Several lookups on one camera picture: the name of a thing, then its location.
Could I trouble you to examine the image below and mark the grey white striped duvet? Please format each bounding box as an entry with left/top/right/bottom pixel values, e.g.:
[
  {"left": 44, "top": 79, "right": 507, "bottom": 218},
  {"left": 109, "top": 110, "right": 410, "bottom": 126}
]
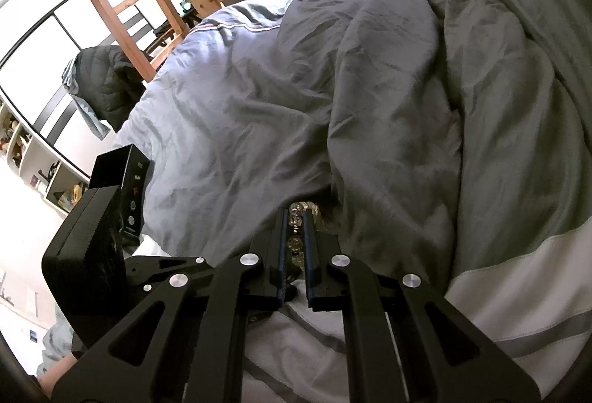
[{"left": 111, "top": 0, "right": 592, "bottom": 403}]

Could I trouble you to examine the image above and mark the translucent bead bracelet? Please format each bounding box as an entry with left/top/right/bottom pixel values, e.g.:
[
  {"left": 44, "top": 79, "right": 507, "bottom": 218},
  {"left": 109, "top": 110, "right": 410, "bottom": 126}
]
[{"left": 287, "top": 200, "right": 324, "bottom": 279}]

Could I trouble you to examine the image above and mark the white wardrobe with black stripes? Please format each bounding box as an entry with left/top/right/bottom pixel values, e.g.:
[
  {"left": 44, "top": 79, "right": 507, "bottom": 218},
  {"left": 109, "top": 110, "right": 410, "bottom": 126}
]
[{"left": 0, "top": 0, "right": 155, "bottom": 146}]

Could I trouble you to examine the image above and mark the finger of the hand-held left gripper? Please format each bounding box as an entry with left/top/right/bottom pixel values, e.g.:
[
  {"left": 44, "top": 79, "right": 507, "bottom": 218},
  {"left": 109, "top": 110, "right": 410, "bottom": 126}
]
[{"left": 122, "top": 253, "right": 218, "bottom": 294}]

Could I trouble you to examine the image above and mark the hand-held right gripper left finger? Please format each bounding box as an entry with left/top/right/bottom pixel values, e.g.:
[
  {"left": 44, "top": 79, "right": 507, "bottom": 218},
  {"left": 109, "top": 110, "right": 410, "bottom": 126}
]
[{"left": 60, "top": 206, "right": 290, "bottom": 403}]

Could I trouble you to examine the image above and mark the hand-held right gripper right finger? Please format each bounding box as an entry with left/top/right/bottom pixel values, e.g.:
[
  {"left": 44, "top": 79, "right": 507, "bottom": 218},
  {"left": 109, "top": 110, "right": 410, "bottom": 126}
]
[{"left": 303, "top": 211, "right": 542, "bottom": 403}]

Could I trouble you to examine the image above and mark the white cubby shelf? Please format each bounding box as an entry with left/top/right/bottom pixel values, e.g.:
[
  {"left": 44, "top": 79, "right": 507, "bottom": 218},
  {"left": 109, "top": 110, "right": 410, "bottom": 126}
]
[{"left": 0, "top": 98, "right": 90, "bottom": 215}]

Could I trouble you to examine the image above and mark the plain grey blanket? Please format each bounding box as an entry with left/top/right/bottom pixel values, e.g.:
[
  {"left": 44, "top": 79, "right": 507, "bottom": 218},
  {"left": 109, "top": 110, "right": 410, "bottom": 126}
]
[{"left": 485, "top": 0, "right": 592, "bottom": 256}]

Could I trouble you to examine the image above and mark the light blue cloth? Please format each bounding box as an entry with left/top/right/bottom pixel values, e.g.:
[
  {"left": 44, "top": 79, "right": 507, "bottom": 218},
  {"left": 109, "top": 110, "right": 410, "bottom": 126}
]
[{"left": 62, "top": 61, "right": 112, "bottom": 140}]

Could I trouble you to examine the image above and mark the person's left forearm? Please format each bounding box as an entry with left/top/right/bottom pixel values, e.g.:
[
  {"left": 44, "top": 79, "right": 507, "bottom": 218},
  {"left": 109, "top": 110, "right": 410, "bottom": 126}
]
[{"left": 37, "top": 320, "right": 88, "bottom": 390}]

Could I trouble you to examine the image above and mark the black puffer jacket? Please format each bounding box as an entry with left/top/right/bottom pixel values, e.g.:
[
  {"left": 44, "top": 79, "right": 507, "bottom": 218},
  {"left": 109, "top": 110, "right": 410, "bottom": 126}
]
[{"left": 74, "top": 47, "right": 149, "bottom": 132}]

